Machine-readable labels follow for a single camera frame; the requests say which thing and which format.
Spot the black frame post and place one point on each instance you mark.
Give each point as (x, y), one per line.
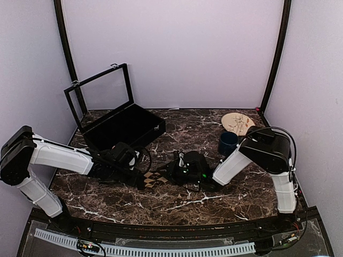
(277, 55)
(65, 41)

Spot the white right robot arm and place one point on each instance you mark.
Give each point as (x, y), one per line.
(271, 148)

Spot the black box glass lid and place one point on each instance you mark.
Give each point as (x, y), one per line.
(108, 90)

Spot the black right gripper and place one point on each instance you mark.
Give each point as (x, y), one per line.
(170, 173)

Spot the brown argyle sock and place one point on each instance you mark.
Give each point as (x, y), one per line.
(154, 179)

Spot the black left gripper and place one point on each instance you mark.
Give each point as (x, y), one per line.
(132, 181)

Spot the left black frame post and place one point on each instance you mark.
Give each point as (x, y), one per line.
(65, 41)

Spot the white slotted cable duct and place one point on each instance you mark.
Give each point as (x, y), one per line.
(89, 248)

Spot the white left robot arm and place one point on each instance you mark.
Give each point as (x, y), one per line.
(26, 149)

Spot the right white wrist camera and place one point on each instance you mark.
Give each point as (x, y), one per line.
(181, 163)

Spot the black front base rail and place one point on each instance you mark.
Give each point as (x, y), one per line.
(104, 231)

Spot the black storage box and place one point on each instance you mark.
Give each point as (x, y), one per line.
(134, 126)

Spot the dark blue cup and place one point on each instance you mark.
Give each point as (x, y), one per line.
(227, 143)

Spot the right black frame post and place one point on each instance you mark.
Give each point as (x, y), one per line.
(277, 55)

